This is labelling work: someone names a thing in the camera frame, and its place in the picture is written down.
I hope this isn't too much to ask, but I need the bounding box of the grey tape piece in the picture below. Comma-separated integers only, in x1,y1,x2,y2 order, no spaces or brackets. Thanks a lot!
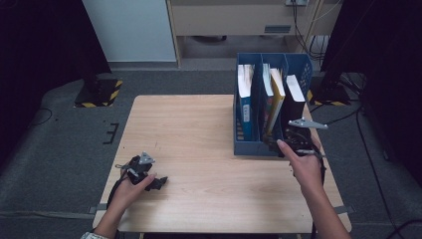
333,205,355,215
88,203,108,214

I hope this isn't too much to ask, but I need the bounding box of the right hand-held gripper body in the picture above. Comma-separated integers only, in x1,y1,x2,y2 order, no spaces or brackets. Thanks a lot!
284,118,329,156

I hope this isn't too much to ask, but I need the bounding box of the thick black floor cable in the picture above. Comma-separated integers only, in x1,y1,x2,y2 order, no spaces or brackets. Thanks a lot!
384,217,422,239

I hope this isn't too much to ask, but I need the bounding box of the person's left hand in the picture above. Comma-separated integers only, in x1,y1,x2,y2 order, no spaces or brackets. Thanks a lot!
111,173,157,215

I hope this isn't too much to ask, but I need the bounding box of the curved black floor cable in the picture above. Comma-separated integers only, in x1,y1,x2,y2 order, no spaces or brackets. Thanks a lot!
28,108,54,128

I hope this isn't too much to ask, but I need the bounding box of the black book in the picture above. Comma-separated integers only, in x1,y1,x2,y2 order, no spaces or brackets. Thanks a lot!
281,74,307,133

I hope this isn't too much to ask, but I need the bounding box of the white panel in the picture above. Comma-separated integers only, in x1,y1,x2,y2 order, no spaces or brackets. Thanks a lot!
82,0,177,63

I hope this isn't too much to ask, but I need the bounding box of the blue plastic file rack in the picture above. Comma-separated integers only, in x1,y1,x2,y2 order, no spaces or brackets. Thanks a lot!
233,53,314,157

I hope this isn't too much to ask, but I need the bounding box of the teal illustrated book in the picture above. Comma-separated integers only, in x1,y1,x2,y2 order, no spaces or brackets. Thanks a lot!
261,63,277,137

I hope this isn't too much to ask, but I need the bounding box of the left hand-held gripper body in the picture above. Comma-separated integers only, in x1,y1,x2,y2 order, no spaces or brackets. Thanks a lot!
127,151,156,185

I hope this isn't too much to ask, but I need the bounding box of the black curtain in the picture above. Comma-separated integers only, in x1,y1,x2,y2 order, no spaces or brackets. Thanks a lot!
0,0,112,173
319,0,422,187

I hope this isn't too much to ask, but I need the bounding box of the yellow book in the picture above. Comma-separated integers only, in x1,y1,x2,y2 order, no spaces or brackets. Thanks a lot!
265,68,287,137

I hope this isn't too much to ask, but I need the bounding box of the black yellow-striped stand base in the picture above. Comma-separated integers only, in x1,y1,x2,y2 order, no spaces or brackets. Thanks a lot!
73,78,123,109
307,83,351,108

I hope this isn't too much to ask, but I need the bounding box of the light blue book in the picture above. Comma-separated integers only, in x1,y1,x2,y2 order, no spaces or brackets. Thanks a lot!
237,64,257,142

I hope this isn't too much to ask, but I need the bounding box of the short black floor cable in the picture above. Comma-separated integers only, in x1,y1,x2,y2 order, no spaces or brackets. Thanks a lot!
326,110,358,126

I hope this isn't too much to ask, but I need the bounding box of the bundle of hanging cables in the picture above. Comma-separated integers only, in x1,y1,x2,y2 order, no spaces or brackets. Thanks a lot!
291,0,342,63

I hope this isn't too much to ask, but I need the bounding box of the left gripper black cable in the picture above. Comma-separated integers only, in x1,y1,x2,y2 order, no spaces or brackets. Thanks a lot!
106,165,130,209

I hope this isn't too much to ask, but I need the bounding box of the beige cabinet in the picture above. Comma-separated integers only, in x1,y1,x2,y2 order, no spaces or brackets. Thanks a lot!
165,0,342,69

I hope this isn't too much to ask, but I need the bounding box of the person's right hand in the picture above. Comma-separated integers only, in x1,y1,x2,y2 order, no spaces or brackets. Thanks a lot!
276,138,325,197

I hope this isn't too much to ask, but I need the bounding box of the long black floor cable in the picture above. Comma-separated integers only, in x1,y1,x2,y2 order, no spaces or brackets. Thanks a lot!
355,76,399,233

